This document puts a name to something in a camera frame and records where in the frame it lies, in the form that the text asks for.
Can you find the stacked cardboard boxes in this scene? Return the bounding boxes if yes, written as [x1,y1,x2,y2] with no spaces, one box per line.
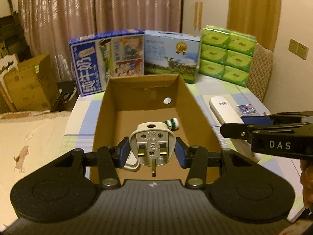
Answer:
[4,54,59,111]

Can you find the blue tissue packet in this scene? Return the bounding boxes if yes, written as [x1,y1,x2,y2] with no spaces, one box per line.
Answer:
[236,104,259,117]

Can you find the beige quilted chair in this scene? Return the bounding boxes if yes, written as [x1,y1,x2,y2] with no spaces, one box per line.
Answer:
[247,43,273,102]

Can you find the black folding ladder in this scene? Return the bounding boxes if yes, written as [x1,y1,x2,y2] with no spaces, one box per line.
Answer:
[0,0,32,61]

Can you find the pink curtain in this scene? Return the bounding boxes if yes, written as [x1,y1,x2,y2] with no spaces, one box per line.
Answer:
[19,0,183,82]

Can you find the green white small bottle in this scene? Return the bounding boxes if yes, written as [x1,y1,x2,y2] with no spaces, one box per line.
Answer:
[165,117,179,130]

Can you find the wall socket pair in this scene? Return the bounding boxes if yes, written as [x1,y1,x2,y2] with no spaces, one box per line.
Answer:
[288,39,309,60]

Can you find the green tissue pack bundle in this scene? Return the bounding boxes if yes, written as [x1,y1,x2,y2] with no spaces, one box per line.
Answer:
[198,25,257,87]

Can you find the open cardboard box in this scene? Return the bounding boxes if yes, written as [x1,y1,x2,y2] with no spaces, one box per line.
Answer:
[89,74,223,185]

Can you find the blue cartoon milk carton box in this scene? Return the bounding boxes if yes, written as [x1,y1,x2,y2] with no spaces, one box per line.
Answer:
[69,29,144,97]

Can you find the light blue cow milk box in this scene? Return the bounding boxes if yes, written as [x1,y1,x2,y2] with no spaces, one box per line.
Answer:
[144,30,201,84]

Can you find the wooden door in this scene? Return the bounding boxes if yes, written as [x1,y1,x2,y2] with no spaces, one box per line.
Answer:
[227,0,281,51]

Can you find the person's right hand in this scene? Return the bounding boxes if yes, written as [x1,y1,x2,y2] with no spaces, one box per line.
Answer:
[300,160,313,209]

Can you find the white UK plug adapter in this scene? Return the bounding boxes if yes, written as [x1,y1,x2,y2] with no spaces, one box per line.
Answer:
[129,122,176,177]

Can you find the white remote control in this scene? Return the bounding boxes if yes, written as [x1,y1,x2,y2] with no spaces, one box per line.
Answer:
[209,96,262,163]

